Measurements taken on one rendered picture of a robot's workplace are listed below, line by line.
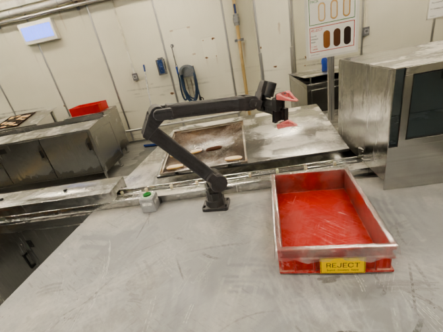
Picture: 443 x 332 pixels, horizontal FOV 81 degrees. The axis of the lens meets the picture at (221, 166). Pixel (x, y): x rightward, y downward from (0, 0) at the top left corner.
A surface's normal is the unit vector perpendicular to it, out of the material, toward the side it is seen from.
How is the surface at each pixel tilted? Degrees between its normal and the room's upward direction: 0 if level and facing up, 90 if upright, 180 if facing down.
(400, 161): 90
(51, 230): 90
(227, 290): 0
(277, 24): 90
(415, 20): 90
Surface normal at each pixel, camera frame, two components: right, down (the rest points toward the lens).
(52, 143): -0.05, 0.44
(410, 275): -0.18, -0.89
